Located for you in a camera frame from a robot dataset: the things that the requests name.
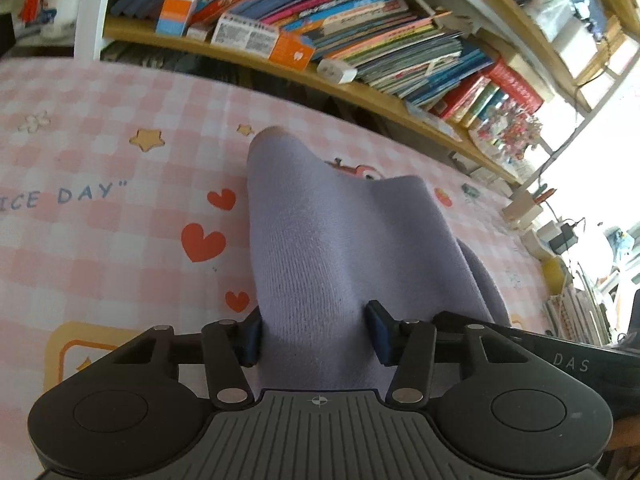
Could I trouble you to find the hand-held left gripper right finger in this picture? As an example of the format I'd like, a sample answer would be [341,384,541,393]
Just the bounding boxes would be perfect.
[365,300,531,407]

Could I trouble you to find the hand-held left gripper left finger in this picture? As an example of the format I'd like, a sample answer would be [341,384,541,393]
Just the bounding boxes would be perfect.
[107,305,264,410]

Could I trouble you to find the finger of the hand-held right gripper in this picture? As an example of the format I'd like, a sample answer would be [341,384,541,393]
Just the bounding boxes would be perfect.
[432,311,501,333]

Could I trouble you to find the purple and tan knit sweater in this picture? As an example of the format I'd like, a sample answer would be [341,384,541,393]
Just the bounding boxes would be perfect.
[246,126,512,393]

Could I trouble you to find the stack of upright white booklets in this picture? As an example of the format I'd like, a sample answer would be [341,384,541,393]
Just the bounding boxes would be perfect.
[545,280,612,347]

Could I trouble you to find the wooden pen holder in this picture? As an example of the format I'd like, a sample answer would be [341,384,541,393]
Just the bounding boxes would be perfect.
[501,185,557,232]

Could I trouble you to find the pink checked printed bed sheet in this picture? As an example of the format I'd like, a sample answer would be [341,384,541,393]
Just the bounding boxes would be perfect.
[0,56,551,397]

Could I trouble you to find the white charger plug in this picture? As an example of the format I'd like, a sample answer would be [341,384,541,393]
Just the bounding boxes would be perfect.
[317,58,358,85]

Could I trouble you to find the white and orange flat box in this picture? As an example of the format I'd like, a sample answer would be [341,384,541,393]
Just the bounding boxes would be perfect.
[210,12,316,69]

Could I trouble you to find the row of colourful books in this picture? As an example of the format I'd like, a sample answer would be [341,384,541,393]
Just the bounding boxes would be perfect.
[107,0,547,161]

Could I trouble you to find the wooden bookshelf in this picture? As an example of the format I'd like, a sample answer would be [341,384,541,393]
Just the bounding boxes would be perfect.
[74,0,640,187]

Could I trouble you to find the white jar with green lid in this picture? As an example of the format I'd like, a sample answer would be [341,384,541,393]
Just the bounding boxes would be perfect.
[41,0,83,37]

